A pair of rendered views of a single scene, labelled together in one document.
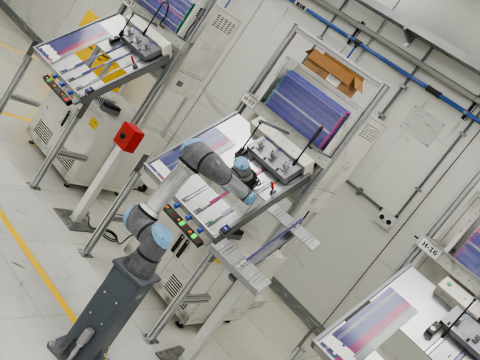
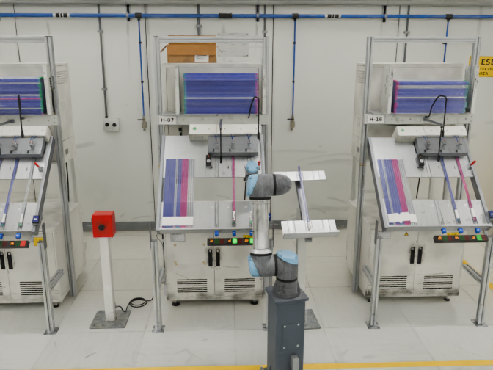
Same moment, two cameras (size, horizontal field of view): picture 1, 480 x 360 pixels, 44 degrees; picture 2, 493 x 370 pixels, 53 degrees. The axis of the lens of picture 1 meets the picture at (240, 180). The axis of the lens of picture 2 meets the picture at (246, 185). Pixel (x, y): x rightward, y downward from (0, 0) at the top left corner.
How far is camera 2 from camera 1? 1.75 m
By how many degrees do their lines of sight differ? 32
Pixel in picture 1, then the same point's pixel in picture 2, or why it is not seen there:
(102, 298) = (286, 332)
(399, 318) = (401, 172)
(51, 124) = not seen: outside the picture
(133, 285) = (301, 303)
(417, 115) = not seen: hidden behind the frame
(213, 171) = (287, 186)
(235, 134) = (184, 152)
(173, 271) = (224, 276)
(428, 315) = (407, 156)
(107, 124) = (54, 231)
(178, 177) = (265, 212)
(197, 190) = (215, 211)
